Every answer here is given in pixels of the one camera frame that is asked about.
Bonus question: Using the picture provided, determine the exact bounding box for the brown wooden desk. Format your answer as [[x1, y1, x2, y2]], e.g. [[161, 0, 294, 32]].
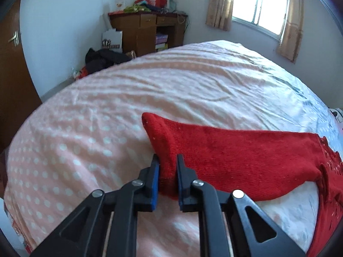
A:
[[108, 12, 188, 57]]

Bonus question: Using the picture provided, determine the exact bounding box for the white paper bag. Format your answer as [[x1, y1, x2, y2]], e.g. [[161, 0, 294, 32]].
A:
[[102, 29, 123, 54]]

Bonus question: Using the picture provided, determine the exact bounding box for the beige curtain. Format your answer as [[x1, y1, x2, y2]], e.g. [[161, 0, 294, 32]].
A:
[[277, 0, 305, 64], [206, 0, 236, 31]]

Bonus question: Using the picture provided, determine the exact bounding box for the red cloth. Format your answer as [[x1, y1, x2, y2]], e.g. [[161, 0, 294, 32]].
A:
[[75, 66, 89, 80]]

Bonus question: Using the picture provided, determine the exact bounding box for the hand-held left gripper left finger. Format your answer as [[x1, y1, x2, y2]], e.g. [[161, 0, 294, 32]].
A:
[[32, 154, 161, 257]]

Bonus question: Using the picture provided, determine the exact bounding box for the brown wooden door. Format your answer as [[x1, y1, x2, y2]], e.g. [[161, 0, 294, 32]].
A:
[[0, 0, 43, 152]]

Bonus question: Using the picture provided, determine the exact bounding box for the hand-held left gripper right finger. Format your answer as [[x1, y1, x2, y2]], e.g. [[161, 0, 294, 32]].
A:
[[176, 154, 306, 257]]

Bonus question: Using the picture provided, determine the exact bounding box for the metal wardrobe handle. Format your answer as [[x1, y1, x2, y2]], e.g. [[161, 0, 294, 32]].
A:
[[8, 31, 21, 46]]

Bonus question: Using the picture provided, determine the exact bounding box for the black clothes pile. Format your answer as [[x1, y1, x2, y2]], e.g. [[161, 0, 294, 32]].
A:
[[85, 48, 133, 74]]

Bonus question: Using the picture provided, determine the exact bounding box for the green cloth pile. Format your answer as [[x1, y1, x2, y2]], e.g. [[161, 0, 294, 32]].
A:
[[123, 4, 151, 13]]

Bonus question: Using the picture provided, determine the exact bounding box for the red knitted sweater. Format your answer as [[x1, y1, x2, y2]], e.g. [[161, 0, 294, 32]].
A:
[[141, 112, 343, 257]]

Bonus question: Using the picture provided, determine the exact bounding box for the window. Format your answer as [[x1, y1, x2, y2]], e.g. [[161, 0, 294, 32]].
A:
[[232, 0, 291, 37]]

